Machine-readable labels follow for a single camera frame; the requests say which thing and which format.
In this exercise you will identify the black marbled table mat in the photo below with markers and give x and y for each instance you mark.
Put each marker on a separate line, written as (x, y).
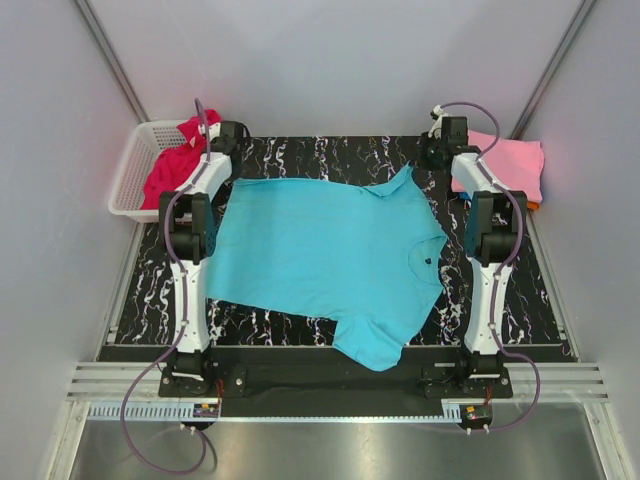
(144, 328)

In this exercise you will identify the cyan t shirt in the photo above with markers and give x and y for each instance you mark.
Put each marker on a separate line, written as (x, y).
(366, 258)

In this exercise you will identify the aluminium frame rail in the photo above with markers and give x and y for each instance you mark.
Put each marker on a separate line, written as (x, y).
(578, 382)

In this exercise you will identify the white plastic basket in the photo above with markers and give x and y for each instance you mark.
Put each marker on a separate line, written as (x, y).
(145, 144)

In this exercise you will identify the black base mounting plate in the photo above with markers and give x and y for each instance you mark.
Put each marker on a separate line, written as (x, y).
(322, 383)

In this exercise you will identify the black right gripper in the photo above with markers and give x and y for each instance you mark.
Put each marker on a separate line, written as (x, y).
(425, 140)

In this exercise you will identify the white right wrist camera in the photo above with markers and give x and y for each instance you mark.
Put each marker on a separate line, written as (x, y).
(437, 114)

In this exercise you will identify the pink folded t shirt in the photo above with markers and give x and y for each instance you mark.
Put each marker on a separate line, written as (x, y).
(516, 164)

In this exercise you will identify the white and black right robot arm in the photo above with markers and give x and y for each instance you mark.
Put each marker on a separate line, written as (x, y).
(493, 235)

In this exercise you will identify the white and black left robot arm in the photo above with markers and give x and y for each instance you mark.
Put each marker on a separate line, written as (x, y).
(188, 232)

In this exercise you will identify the red t shirt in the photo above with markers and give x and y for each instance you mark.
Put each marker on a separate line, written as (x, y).
(175, 165)

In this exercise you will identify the white slotted cable duct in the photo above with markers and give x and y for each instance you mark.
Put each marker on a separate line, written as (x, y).
(145, 411)

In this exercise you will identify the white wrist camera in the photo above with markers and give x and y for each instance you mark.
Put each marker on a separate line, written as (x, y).
(437, 114)
(210, 131)

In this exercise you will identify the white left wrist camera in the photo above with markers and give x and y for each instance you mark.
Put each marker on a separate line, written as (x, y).
(210, 131)

